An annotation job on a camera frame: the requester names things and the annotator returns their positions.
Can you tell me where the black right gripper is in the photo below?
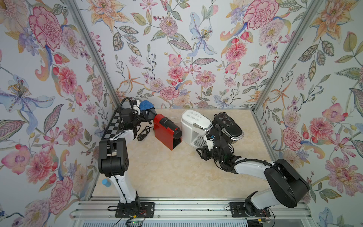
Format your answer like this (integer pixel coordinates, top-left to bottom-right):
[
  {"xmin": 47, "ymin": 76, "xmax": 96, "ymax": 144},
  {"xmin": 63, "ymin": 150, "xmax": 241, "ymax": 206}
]
[{"xmin": 196, "ymin": 144, "xmax": 225, "ymax": 164}]

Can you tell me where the blue microfibre cloth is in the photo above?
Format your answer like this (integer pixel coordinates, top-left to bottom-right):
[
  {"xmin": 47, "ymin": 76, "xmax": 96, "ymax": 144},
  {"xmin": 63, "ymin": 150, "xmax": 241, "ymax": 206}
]
[{"xmin": 139, "ymin": 100, "xmax": 157, "ymax": 121}]

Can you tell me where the black coffee machine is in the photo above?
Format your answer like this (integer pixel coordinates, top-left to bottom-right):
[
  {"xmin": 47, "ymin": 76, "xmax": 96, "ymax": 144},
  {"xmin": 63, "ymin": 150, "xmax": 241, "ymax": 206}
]
[{"xmin": 213, "ymin": 112, "xmax": 244, "ymax": 144}]

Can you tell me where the white coffee machine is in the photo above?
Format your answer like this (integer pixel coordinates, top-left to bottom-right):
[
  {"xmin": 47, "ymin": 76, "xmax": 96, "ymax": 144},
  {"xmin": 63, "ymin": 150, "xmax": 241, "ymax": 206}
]
[{"xmin": 181, "ymin": 109, "xmax": 213, "ymax": 148}]

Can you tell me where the red Nespresso coffee machine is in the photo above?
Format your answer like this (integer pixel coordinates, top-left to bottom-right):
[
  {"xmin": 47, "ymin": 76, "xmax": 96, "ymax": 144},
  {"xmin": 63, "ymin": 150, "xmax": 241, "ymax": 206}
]
[{"xmin": 153, "ymin": 114, "xmax": 182, "ymax": 150}]

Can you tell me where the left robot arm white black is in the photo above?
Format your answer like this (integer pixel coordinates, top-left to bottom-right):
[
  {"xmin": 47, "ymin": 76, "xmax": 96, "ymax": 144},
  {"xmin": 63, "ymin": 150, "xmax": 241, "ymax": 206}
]
[{"xmin": 98, "ymin": 108, "xmax": 141, "ymax": 218}]

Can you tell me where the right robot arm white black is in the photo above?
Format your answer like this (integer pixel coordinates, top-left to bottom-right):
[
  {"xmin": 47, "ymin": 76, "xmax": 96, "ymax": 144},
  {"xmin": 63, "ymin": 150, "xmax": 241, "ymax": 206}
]
[{"xmin": 196, "ymin": 125, "xmax": 310, "ymax": 217}]

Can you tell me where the black folding chessboard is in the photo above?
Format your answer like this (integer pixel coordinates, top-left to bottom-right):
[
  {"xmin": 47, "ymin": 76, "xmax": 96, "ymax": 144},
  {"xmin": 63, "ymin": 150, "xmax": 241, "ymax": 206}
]
[{"xmin": 102, "ymin": 109, "xmax": 136, "ymax": 144}]

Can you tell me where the blue small cylinder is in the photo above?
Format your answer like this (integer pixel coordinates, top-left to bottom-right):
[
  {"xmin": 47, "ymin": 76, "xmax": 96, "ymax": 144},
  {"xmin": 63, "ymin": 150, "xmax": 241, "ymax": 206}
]
[{"xmin": 102, "ymin": 179, "xmax": 112, "ymax": 187}]

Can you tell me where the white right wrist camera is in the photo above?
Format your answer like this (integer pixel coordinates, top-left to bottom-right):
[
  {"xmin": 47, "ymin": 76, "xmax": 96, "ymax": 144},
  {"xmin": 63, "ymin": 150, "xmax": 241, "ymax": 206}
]
[{"xmin": 204, "ymin": 134, "xmax": 215, "ymax": 151}]

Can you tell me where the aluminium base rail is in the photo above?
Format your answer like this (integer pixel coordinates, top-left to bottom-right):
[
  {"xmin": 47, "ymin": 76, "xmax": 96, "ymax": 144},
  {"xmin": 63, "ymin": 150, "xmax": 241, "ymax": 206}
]
[{"xmin": 70, "ymin": 197, "xmax": 315, "ymax": 227}]

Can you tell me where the aluminium corner post left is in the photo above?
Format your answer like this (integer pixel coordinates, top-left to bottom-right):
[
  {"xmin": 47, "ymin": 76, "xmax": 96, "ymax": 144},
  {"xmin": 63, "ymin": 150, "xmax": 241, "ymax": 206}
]
[{"xmin": 65, "ymin": 0, "xmax": 120, "ymax": 108}]

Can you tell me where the aluminium corner post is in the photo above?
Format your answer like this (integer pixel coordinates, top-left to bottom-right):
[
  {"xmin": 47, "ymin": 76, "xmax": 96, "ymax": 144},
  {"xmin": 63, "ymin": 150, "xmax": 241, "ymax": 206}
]
[
  {"xmin": 251, "ymin": 0, "xmax": 322, "ymax": 115},
  {"xmin": 65, "ymin": 0, "xmax": 120, "ymax": 108}
]

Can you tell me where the aluminium corner post right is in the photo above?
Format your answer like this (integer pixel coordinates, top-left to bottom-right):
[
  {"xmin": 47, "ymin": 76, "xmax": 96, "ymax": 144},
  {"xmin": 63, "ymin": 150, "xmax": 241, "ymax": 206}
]
[{"xmin": 251, "ymin": 0, "xmax": 322, "ymax": 115}]

